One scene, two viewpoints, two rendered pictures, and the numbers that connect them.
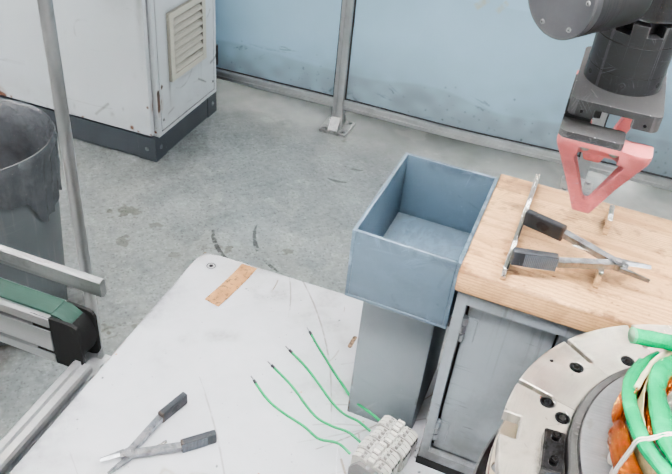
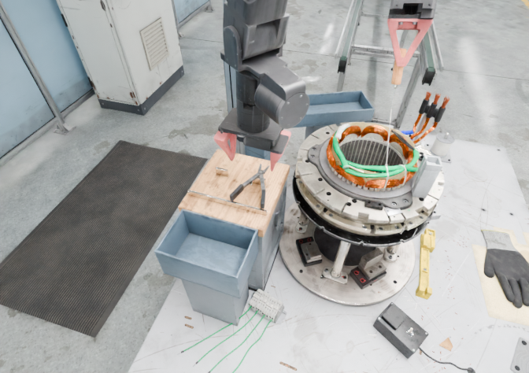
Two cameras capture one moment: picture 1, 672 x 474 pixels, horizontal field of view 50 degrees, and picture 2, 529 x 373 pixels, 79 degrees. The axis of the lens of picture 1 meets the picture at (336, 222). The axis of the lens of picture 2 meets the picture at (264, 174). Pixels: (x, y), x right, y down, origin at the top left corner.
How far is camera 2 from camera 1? 0.58 m
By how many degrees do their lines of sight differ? 66
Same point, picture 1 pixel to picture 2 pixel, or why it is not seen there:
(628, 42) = not seen: hidden behind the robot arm
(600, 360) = (323, 186)
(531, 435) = (365, 210)
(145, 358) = not seen: outside the picture
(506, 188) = (192, 206)
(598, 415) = (353, 190)
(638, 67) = not seen: hidden behind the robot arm
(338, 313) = (165, 335)
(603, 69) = (263, 124)
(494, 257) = (250, 216)
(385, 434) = (261, 302)
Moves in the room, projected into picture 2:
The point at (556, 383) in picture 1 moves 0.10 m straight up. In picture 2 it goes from (338, 200) to (348, 164)
